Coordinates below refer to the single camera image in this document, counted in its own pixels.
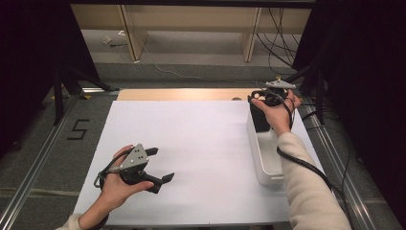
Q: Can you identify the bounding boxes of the person's right hand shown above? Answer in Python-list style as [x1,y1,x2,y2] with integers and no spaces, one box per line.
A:
[251,89,302,138]

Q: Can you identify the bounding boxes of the white plastic bin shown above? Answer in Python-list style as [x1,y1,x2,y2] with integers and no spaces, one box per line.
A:
[246,109,288,188]

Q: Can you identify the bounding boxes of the black floor cable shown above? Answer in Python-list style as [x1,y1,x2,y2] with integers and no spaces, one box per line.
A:
[301,102,353,230]

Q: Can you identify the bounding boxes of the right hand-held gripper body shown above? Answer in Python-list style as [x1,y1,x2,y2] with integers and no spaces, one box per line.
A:
[250,80,297,108]

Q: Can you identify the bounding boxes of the beige wooden shelf unit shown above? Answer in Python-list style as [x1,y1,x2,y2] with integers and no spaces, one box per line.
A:
[70,4,312,63]

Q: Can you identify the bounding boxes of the black curtain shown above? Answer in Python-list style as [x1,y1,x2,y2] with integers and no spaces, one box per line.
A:
[291,0,406,221]
[0,0,100,157]

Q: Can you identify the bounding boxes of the wooden table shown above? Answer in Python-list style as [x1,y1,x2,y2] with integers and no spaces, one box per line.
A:
[116,88,266,102]

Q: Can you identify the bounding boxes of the person's left hand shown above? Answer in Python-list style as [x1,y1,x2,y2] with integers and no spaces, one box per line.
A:
[99,144,155,210]

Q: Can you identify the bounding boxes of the left hand-held gripper cable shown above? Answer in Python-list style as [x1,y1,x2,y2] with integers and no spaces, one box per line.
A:
[94,149,128,230]

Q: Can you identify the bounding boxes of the black phone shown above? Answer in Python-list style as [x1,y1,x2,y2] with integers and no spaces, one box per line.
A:
[248,95,272,133]

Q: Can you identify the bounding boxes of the black metal stand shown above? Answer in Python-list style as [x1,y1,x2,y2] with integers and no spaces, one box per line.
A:
[281,57,327,126]
[52,63,121,127]

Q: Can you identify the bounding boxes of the hand-held gripper cable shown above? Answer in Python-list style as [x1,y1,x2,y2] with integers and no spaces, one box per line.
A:
[276,95,352,224]
[94,149,128,230]

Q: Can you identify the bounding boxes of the black hanging cables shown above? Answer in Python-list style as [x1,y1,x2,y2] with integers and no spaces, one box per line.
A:
[256,8,303,76]

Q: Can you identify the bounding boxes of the aluminium floor rail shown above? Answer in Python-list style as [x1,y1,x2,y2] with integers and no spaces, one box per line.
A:
[0,95,80,230]
[298,102,377,230]

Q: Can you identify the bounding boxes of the right hand-held gripper cable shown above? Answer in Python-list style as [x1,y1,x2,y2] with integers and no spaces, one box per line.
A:
[276,95,352,224]

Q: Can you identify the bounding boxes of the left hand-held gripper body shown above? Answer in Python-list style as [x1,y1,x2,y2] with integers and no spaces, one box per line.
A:
[119,143,154,186]

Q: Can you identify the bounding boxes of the white table sheet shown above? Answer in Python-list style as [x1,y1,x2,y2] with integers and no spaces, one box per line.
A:
[74,99,327,226]

